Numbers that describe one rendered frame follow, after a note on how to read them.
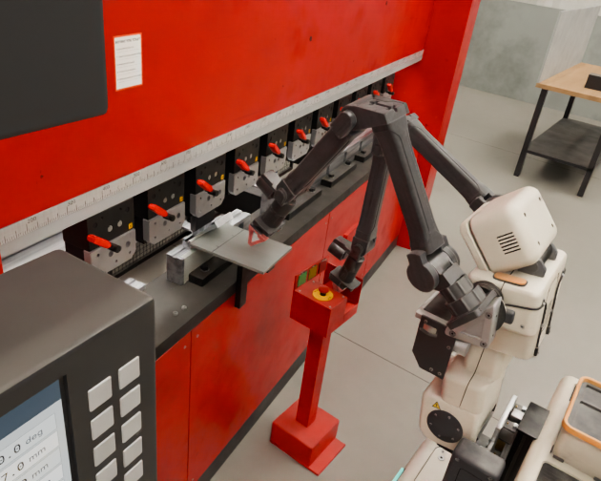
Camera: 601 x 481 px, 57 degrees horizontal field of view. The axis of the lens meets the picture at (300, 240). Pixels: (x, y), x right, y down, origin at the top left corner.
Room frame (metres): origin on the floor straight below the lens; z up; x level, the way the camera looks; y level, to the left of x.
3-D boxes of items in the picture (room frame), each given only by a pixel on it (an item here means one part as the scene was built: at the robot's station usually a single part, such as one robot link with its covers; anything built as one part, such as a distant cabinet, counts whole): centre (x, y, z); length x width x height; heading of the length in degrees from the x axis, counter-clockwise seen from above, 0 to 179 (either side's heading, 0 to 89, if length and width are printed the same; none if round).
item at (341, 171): (2.44, -0.14, 0.89); 0.30 x 0.05 x 0.03; 157
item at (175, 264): (1.59, 0.29, 0.92); 0.39 x 0.06 x 0.10; 157
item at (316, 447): (1.62, -0.14, 0.06); 0.25 x 0.20 x 0.12; 57
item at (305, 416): (1.64, -0.12, 0.39); 0.06 x 0.06 x 0.54; 57
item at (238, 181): (1.70, 0.24, 1.18); 0.15 x 0.09 x 0.17; 157
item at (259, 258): (1.48, 0.18, 1.00); 0.26 x 0.18 x 0.01; 67
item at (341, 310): (1.64, -0.12, 0.75); 0.20 x 0.16 x 0.18; 147
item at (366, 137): (2.70, -0.19, 0.92); 1.68 x 0.06 x 0.10; 157
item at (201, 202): (1.51, 0.32, 1.18); 0.15 x 0.09 x 0.17; 157
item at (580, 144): (5.75, -2.71, 0.75); 1.80 x 0.75 x 1.50; 148
